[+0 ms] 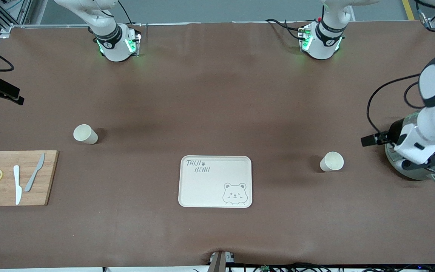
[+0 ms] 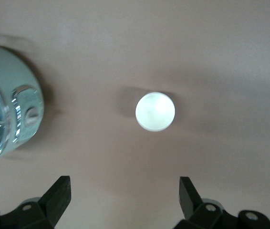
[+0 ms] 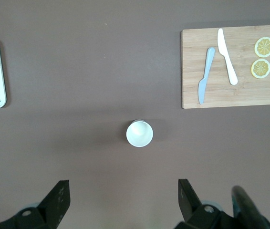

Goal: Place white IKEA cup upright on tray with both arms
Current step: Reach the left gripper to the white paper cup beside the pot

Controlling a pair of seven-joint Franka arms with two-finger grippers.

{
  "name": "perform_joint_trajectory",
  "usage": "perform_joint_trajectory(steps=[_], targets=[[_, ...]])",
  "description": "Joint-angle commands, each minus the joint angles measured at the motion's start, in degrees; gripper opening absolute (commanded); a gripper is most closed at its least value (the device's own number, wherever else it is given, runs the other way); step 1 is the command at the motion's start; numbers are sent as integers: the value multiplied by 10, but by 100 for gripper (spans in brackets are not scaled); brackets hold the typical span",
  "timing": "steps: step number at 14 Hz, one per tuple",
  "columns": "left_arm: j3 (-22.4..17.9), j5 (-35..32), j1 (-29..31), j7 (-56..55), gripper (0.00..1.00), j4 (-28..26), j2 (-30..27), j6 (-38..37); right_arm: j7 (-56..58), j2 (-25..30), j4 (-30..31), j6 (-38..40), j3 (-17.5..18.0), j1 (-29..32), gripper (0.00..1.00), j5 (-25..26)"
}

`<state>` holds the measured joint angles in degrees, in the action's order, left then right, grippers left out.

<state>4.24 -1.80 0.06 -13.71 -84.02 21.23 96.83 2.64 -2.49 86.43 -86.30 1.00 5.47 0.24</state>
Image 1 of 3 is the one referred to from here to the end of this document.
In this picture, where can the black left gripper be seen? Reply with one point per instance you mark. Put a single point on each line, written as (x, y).
(392, 133)

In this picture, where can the white plastic cup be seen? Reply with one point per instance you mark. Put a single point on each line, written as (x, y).
(331, 161)
(85, 134)

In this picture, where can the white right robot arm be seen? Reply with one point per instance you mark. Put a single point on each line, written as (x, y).
(110, 41)

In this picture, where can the cream bear print tray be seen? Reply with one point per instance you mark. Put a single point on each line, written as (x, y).
(213, 185)

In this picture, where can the grey-green electric cooking pot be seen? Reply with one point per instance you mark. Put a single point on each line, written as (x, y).
(410, 172)

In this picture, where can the grey plastic knife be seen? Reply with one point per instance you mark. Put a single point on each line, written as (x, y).
(32, 177)

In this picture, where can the white plastic knife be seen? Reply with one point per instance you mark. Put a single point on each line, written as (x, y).
(17, 185)

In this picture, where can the wooden cutting board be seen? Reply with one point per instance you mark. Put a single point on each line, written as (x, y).
(8, 196)

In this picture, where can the brown table mat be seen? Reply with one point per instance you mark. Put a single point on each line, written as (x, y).
(217, 113)

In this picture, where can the camera mount post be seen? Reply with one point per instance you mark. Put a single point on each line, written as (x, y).
(219, 262)

